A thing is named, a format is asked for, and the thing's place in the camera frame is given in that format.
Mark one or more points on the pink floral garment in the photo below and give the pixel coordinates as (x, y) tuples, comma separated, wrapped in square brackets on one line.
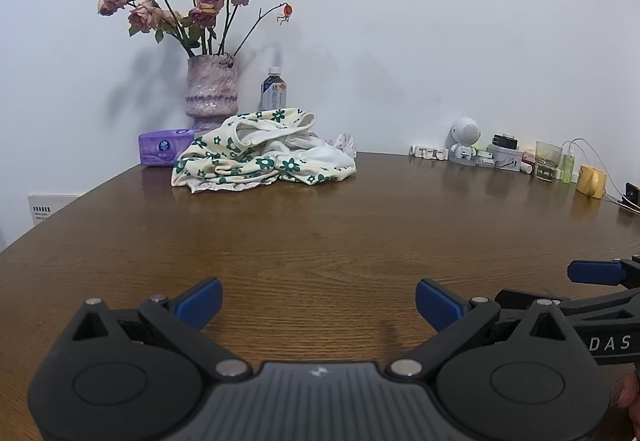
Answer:
[(342, 141)]

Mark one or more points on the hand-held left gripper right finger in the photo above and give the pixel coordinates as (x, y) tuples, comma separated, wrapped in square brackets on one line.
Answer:
[(435, 303)]

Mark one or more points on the bare twig with red bud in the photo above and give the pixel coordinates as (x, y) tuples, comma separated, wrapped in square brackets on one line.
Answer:
[(286, 11)]

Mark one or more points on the person's right hand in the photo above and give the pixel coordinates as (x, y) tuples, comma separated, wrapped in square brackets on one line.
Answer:
[(629, 396)]

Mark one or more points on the black power adapter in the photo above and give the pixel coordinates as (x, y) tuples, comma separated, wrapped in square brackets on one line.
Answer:
[(505, 141)]

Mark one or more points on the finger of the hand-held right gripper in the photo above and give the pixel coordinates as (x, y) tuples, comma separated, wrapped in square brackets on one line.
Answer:
[(600, 305), (590, 272)]

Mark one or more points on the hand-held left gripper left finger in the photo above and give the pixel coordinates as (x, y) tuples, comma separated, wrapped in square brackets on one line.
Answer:
[(202, 303)]

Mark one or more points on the purple tissue pack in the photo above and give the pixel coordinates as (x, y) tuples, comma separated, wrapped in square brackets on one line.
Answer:
[(160, 147)]

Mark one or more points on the white robot figurine speaker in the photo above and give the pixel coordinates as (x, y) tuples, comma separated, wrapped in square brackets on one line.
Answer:
[(467, 131)]

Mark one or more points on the green spray bottle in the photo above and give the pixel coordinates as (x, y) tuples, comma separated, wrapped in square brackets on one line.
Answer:
[(568, 168)]

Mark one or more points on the pale yellow small box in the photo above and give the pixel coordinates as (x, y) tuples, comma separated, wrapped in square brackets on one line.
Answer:
[(529, 154)]

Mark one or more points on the pink purple textured vase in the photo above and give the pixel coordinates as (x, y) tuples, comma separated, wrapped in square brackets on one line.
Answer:
[(210, 86)]

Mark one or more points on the white red lip balm tube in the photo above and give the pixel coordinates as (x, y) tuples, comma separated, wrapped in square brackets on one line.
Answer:
[(526, 167)]

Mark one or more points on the white power strip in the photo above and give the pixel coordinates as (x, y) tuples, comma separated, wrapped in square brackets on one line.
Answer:
[(430, 153)]

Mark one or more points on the tea bottle with white label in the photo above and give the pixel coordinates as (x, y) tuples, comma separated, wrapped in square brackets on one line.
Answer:
[(274, 93)]

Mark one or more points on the small black device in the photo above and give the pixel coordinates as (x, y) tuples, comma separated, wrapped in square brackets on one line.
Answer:
[(632, 193)]

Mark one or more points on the yellow mug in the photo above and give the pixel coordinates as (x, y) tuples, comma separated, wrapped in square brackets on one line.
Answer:
[(590, 181)]

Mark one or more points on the clear glass cup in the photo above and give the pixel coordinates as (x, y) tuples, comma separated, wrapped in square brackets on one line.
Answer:
[(549, 168)]

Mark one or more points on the white small packet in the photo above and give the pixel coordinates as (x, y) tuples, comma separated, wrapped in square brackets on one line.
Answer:
[(485, 162)]

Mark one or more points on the cream dress with green flowers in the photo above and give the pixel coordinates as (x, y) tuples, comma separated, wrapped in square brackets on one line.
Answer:
[(260, 166)]

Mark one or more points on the green small packet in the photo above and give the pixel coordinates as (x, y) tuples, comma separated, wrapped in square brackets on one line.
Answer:
[(485, 153)]

